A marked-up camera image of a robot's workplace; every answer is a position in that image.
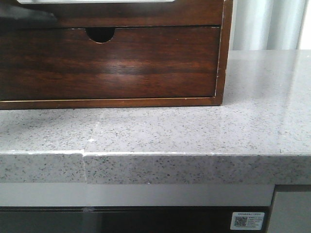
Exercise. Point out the black appliance under counter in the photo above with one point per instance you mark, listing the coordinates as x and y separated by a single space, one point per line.
139 219

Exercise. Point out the white QR code sticker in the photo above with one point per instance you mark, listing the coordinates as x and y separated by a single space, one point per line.
250 221

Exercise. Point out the pale curtain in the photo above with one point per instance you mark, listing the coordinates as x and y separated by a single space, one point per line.
271 25

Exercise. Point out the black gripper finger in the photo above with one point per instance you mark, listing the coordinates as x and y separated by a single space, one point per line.
13 13

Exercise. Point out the white drawer handle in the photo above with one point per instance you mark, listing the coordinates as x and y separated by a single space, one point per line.
88 1

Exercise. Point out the dark wooden drawer cabinet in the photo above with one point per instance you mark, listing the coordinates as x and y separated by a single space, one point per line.
216 99

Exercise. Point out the wooden drawer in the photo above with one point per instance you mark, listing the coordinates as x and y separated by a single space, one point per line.
109 63
174 13

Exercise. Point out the grey cabinet panel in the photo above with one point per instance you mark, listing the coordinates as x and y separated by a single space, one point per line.
291 209

